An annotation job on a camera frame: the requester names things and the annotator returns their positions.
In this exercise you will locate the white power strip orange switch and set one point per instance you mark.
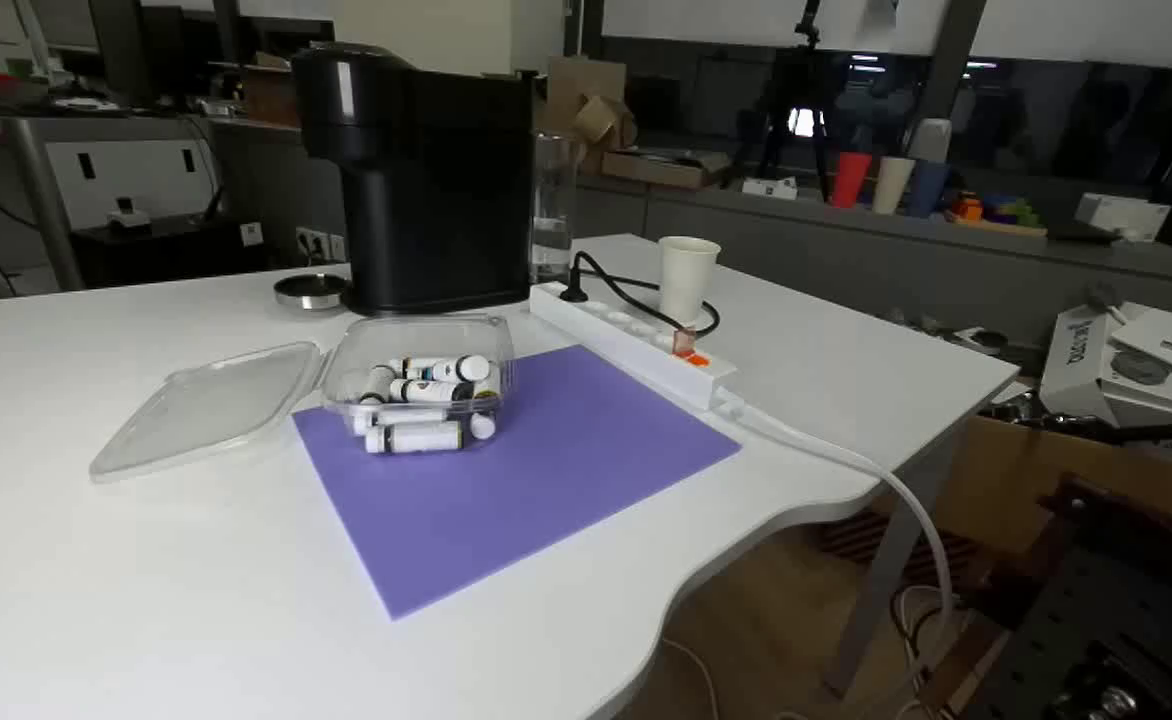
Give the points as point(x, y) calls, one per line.
point(611, 340)

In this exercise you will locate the white cylinder black band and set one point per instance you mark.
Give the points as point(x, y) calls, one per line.
point(415, 436)
point(458, 365)
point(483, 425)
point(430, 390)
point(398, 417)

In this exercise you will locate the purple mat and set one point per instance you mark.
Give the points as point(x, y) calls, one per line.
point(547, 482)

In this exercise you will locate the white paper cup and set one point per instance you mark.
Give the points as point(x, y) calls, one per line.
point(690, 275)

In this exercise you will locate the clear drinking glass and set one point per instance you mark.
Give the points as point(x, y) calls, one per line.
point(555, 201)

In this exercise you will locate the black coffee machine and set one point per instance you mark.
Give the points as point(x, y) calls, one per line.
point(438, 184)

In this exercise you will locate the cardboard boxes pile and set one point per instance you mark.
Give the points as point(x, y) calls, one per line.
point(611, 112)

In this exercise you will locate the grey cabinet counter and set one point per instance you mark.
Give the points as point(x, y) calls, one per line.
point(876, 260)

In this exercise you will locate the red cup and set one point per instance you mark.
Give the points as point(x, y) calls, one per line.
point(849, 181)

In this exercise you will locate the beige cup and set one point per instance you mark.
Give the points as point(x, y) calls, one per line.
point(894, 184)

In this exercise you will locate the white table leg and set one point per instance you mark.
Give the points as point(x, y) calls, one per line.
point(884, 563)

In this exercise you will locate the blue cup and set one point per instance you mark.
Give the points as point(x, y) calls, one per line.
point(924, 189)

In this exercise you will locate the clear plastic lid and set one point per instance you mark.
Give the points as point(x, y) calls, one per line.
point(199, 405)

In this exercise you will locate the white printed carton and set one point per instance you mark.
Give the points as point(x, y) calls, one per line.
point(1118, 365)

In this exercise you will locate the small white box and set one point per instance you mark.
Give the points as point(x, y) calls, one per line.
point(1120, 219)

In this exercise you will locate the black camera tripod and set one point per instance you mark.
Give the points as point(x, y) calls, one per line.
point(800, 104)

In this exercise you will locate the black perforated metal frame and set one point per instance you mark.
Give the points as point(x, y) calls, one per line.
point(1104, 625)

